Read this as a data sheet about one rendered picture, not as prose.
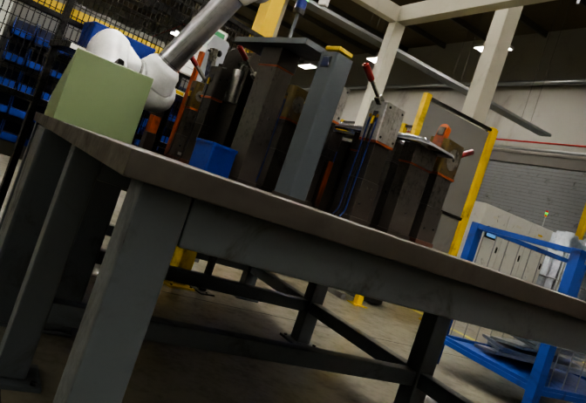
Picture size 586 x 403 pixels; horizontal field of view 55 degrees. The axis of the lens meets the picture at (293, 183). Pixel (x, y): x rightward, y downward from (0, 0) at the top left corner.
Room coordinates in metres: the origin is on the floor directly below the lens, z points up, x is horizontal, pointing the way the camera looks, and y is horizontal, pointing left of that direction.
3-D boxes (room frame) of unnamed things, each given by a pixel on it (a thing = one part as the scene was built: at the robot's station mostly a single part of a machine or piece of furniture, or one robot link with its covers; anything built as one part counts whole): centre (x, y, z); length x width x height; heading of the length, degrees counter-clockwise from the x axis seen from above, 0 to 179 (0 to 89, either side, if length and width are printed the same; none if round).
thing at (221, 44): (2.76, 0.57, 1.17); 0.12 x 0.01 x 0.34; 133
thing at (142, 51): (2.61, 0.98, 1.10); 0.30 x 0.17 x 0.13; 129
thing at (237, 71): (2.15, 0.30, 0.95); 0.18 x 0.13 x 0.49; 43
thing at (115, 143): (2.26, 0.13, 0.68); 2.56 x 1.61 x 0.04; 29
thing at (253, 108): (1.82, 0.17, 0.92); 0.10 x 0.08 x 0.45; 43
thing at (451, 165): (1.92, -0.46, 0.88); 0.14 x 0.09 x 0.36; 133
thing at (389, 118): (1.66, -0.18, 0.88); 0.12 x 0.07 x 0.36; 133
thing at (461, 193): (5.26, -1.29, 1.00); 1.04 x 0.14 x 2.00; 119
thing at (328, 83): (1.63, 0.00, 0.92); 0.08 x 0.08 x 0.44; 43
